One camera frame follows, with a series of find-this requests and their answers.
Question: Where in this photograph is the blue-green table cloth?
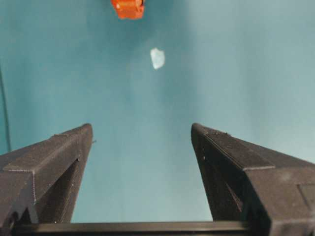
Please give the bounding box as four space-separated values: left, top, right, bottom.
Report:
0 0 315 224

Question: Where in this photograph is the small white scrap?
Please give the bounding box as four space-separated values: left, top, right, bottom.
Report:
150 48 166 70

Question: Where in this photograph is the black cup holder red handle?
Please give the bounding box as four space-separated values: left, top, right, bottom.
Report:
110 0 145 20

